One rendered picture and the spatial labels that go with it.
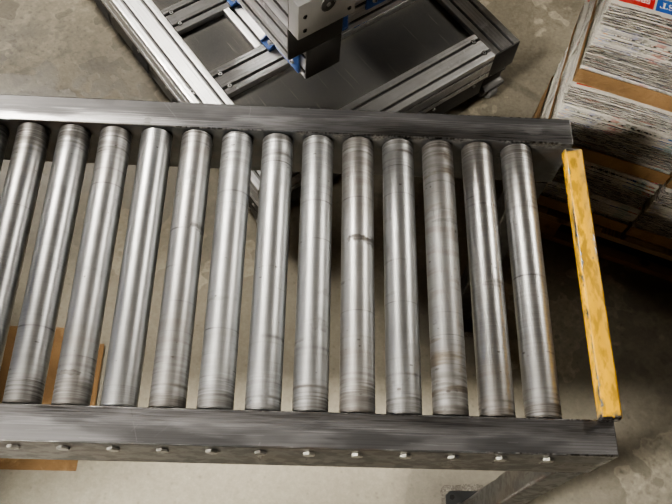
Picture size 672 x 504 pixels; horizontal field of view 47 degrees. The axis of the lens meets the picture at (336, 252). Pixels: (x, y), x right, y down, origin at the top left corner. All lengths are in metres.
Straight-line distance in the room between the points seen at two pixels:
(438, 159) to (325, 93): 0.84
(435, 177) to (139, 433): 0.58
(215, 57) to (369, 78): 0.41
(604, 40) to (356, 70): 0.76
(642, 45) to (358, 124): 0.58
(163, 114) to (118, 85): 1.09
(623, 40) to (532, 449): 0.81
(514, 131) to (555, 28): 1.33
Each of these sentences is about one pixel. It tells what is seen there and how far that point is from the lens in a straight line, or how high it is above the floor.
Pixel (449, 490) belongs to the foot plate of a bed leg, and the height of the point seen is 0.00.
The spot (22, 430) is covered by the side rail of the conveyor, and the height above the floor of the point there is 0.80.
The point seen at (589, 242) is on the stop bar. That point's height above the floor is 0.82.
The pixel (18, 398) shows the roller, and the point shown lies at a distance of 1.12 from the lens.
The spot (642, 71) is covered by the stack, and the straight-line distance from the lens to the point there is 1.62.
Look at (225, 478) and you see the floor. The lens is 1.85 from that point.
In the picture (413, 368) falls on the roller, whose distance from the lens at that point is 1.09.
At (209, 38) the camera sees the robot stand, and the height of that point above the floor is 0.21.
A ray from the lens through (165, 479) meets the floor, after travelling 1.87.
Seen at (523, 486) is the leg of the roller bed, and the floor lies 0.53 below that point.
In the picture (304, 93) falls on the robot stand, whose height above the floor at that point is 0.21.
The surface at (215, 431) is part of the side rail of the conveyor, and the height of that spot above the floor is 0.80.
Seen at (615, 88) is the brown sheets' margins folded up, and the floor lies 0.62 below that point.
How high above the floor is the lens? 1.82
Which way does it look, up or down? 64 degrees down
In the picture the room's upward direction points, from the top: 7 degrees clockwise
